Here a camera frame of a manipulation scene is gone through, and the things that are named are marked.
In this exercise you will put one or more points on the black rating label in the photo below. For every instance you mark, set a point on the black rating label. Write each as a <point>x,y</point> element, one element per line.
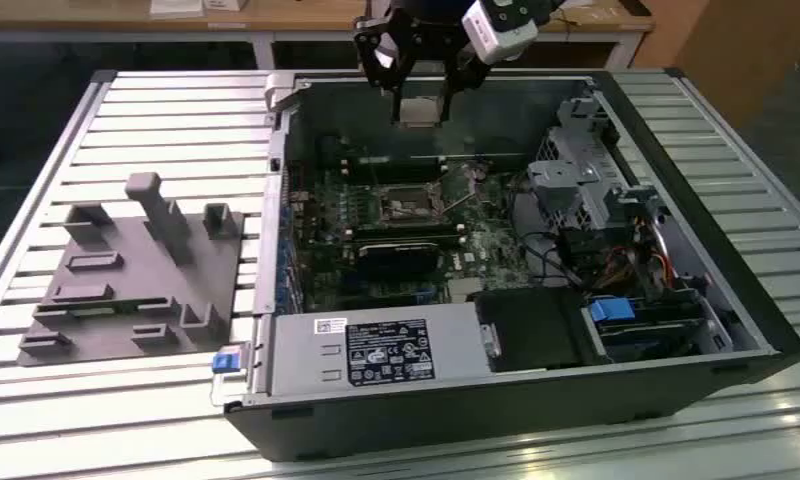
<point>390,352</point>

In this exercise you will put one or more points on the black plastic shroud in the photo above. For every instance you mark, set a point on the black plastic shroud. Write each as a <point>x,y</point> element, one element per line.
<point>534,325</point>

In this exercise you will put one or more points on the silver chipset heatsink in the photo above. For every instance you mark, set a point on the silver chipset heatsink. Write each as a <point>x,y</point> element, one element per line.
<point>463,287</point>

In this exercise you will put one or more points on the blue case latch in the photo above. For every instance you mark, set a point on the blue case latch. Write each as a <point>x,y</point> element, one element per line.
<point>226,362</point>

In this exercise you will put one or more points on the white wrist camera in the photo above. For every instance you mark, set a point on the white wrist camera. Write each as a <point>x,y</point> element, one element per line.
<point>500,35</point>

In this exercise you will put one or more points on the black RAM slot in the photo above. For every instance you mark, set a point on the black RAM slot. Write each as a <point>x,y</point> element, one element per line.
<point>407,227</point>
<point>407,240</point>
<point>407,235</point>
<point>407,231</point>

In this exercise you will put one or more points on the white box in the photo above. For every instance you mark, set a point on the white box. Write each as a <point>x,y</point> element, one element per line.
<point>226,5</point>
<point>173,9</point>

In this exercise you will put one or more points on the grey power supply unit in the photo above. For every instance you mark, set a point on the grey power supply unit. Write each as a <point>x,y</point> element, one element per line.
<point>294,360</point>

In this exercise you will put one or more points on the wooden desk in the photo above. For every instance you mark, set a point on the wooden desk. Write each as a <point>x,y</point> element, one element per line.
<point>173,25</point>

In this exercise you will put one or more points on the silver CPU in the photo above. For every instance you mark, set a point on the silver CPU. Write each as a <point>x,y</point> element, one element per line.
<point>419,112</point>

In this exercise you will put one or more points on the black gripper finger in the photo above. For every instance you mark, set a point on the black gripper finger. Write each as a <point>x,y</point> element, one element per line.
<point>467,70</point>
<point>380,50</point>

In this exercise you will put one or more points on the blue disk carrier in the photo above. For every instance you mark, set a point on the blue disk carrier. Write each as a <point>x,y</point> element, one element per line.
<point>610,311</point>

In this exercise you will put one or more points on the white barcode sticker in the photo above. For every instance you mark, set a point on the white barcode sticker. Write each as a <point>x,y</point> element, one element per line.
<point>330,325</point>

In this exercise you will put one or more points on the grey parts rack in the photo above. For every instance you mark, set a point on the grey parts rack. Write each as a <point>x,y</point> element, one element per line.
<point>140,280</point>

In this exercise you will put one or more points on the black graphics card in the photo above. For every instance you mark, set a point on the black graphics card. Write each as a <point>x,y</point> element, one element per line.
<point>396,262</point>

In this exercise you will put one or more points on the silver metal drive cage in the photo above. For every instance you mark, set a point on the silver metal drive cage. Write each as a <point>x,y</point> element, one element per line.
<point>574,195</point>

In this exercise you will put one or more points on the wooden cabinet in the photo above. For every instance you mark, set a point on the wooden cabinet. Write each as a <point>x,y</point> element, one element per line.
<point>741,50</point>

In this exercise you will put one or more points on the black open PC case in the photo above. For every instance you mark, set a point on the black open PC case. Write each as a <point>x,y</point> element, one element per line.
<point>440,425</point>

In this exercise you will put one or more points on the green motherboard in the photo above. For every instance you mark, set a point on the green motherboard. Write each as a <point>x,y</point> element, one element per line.
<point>494,260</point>

